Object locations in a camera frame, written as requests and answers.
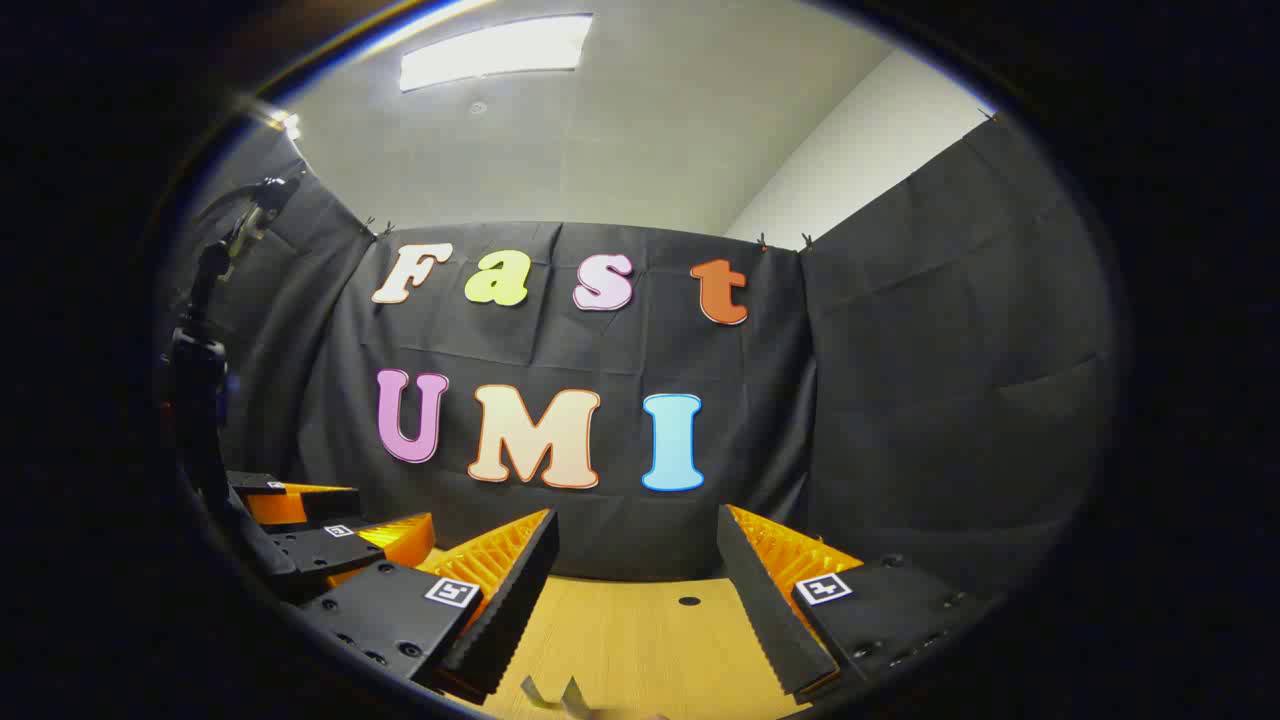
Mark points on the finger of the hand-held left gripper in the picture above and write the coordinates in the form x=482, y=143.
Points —
x=310, y=550
x=325, y=505

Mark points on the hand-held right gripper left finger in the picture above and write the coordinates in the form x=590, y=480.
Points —
x=510, y=620

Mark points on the black articulated stand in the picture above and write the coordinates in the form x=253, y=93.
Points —
x=212, y=265

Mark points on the black backdrop cloth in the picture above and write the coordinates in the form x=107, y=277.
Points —
x=900, y=400

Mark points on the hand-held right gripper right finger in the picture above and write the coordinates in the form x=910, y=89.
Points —
x=765, y=620

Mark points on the ceiling light panel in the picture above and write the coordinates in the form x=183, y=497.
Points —
x=495, y=50

